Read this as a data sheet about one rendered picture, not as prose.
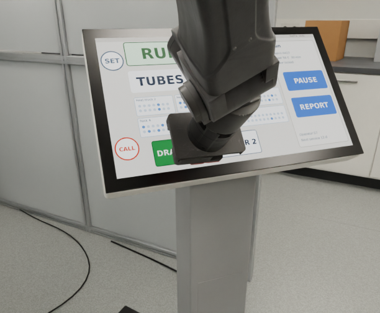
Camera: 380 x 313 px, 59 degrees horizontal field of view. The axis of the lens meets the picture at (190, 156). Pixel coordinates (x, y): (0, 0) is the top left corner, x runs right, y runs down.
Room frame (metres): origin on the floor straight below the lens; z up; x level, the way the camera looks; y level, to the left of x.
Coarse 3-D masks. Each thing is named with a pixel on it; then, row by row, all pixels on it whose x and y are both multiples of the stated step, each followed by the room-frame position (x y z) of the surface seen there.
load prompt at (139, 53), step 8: (128, 48) 0.65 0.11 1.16; (136, 48) 0.66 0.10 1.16; (144, 48) 0.66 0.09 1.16; (152, 48) 0.66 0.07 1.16; (160, 48) 0.67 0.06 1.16; (128, 56) 0.64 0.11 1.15; (136, 56) 0.64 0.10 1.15; (144, 56) 0.65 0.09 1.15; (152, 56) 0.65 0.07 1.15; (160, 56) 0.66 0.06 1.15; (168, 56) 0.66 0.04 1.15; (128, 64) 0.63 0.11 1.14; (136, 64) 0.63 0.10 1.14; (144, 64) 0.64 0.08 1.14; (152, 64) 0.64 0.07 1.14; (160, 64) 0.65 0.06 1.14; (168, 64) 0.65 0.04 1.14
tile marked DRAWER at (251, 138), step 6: (246, 132) 0.60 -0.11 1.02; (252, 132) 0.60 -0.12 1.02; (246, 138) 0.59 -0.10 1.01; (252, 138) 0.59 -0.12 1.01; (258, 138) 0.59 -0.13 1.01; (246, 144) 0.58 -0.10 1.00; (252, 144) 0.58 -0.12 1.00; (258, 144) 0.59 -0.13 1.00; (246, 150) 0.57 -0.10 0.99; (252, 150) 0.58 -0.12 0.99; (258, 150) 0.58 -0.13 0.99; (228, 156) 0.56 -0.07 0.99
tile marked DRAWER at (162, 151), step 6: (156, 144) 0.54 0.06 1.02; (162, 144) 0.54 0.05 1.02; (168, 144) 0.54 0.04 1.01; (156, 150) 0.53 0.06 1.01; (162, 150) 0.53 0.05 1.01; (168, 150) 0.54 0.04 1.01; (156, 156) 0.52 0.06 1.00; (162, 156) 0.53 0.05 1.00; (168, 156) 0.53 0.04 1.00; (156, 162) 0.52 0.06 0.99; (162, 162) 0.52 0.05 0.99; (168, 162) 0.52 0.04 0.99
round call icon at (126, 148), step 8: (128, 136) 0.54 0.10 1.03; (136, 136) 0.54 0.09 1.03; (120, 144) 0.52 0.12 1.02; (128, 144) 0.53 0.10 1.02; (136, 144) 0.53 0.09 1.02; (120, 152) 0.51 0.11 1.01; (128, 152) 0.52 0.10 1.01; (136, 152) 0.52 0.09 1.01; (120, 160) 0.51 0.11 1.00; (128, 160) 0.51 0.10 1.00
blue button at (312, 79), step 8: (288, 72) 0.71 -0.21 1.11; (296, 72) 0.72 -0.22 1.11; (304, 72) 0.73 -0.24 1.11; (312, 72) 0.73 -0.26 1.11; (320, 72) 0.74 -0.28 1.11; (288, 80) 0.70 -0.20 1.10; (296, 80) 0.71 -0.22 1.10; (304, 80) 0.71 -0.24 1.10; (312, 80) 0.72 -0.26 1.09; (320, 80) 0.72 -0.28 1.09; (288, 88) 0.69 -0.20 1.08; (296, 88) 0.69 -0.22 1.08; (304, 88) 0.70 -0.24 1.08; (312, 88) 0.70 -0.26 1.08; (320, 88) 0.71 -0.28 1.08
